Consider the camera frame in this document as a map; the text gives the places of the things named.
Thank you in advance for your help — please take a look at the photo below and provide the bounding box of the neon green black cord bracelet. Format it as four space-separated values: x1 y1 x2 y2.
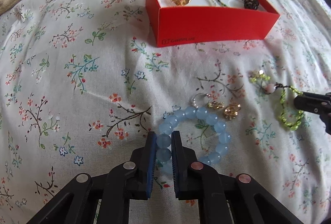
249 69 306 132

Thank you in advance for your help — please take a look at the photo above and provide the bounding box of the light blue bead bracelet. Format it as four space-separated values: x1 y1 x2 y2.
154 106 232 175

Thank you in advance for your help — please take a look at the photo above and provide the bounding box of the small pearl ring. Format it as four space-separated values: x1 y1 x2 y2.
191 93 212 108

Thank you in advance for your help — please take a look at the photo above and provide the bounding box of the small gold flower earring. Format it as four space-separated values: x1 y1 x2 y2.
207 101 224 110

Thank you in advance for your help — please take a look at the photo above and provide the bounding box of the floral bed sheet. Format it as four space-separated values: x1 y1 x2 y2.
1 0 330 223

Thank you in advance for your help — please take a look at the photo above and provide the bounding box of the red cardboard phone box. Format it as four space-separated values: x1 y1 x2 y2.
145 0 280 47

